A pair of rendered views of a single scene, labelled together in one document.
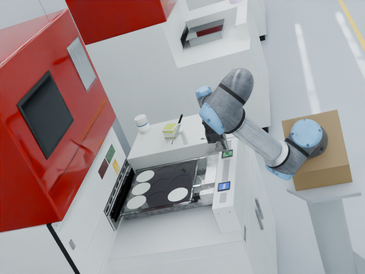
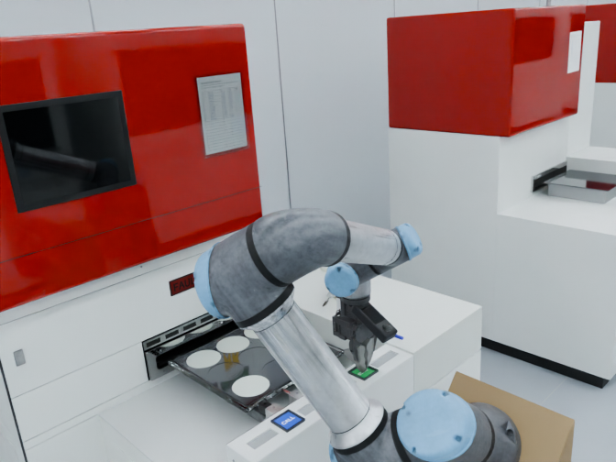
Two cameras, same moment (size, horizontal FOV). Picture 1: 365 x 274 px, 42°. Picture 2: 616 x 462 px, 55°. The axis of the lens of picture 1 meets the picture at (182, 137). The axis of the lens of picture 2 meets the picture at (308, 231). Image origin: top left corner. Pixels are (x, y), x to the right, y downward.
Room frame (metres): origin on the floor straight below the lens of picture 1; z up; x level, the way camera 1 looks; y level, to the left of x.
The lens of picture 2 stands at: (0.78, -0.70, 1.79)
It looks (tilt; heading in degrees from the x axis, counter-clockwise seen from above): 19 degrees down; 29
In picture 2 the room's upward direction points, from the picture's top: 4 degrees counter-clockwise
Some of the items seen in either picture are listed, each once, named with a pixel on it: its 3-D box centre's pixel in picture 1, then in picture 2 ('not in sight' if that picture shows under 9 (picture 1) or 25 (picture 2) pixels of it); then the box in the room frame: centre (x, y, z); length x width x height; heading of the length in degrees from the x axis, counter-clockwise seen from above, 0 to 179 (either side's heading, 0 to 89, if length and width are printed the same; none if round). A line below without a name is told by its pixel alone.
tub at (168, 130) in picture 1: (171, 131); not in sight; (2.36, 0.05, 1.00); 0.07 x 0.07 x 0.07; 52
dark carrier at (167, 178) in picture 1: (161, 185); (256, 357); (2.04, 0.19, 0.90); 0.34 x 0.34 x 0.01; 72
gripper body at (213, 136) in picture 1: (214, 129); (354, 315); (1.99, -0.15, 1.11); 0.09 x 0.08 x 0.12; 72
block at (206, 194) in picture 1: (208, 193); (280, 416); (1.82, -0.02, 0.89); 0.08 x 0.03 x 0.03; 72
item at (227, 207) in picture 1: (230, 181); (330, 419); (1.86, -0.14, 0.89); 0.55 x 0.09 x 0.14; 162
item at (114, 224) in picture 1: (122, 194); (209, 336); (2.09, 0.39, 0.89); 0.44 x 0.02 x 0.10; 162
